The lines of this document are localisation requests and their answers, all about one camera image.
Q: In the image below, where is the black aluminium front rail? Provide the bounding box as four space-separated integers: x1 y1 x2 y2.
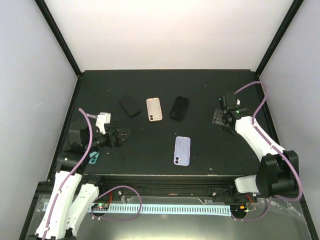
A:
37 174 303 203

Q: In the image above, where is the white slotted cable duct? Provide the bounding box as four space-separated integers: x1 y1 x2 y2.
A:
85 203 232 217

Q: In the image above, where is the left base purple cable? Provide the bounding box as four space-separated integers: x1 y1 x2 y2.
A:
89 185 142 222

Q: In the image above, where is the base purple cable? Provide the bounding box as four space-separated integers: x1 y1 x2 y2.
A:
89 185 142 222
231 196 273 223

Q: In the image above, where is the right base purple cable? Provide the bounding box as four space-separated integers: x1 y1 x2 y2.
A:
231 196 273 223

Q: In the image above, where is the black frame post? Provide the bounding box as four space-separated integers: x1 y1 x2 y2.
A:
34 0 82 78
254 0 306 76

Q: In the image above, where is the beige phone case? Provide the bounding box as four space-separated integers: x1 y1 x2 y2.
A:
146 97 163 122

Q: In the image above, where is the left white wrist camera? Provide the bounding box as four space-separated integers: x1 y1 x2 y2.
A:
95 112 111 135

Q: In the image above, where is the teal phone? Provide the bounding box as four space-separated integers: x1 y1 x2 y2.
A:
88 151 100 165

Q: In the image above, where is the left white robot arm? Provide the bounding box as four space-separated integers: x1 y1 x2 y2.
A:
27 121 130 240

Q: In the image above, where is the black phone case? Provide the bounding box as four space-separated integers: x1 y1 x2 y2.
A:
169 96 189 121

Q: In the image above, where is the left black frame post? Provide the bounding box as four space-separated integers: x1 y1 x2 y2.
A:
34 0 82 78

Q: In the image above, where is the right black frame post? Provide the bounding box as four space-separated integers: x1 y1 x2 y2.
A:
254 0 306 76

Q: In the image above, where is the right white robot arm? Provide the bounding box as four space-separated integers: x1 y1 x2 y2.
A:
212 93 302 202

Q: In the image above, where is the lavender phone case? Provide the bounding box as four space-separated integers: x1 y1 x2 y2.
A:
173 136 191 167

